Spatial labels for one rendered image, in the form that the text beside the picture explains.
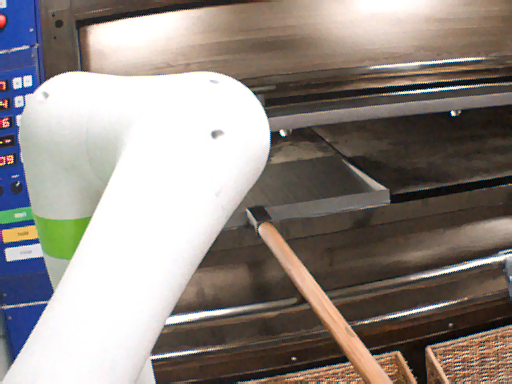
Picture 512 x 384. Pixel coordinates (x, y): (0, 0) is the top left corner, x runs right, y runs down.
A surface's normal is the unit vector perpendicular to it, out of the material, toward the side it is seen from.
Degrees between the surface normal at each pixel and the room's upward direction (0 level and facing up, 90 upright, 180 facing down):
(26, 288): 90
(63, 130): 76
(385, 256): 70
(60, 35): 90
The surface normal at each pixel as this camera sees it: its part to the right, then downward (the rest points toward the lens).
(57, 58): 0.23, 0.27
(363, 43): 0.18, -0.07
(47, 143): -0.44, 0.28
